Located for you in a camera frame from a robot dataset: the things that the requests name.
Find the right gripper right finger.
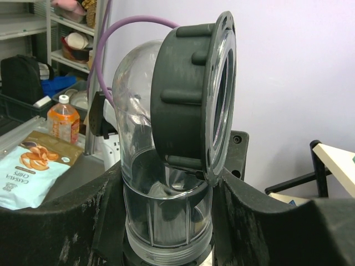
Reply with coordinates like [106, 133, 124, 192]
[213, 170, 354, 265]

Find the light blue cassava chips bag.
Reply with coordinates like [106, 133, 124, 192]
[1, 131, 83, 210]

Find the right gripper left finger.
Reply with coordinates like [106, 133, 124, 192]
[1, 163, 126, 265]

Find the cluttered background storage shelf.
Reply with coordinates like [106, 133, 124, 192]
[0, 0, 111, 134]

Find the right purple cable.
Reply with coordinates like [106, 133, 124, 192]
[87, 0, 181, 111]

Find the beige black shelf rack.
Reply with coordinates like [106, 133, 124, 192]
[265, 140, 354, 206]

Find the orange drink bottle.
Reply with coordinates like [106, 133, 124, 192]
[47, 95, 80, 144]

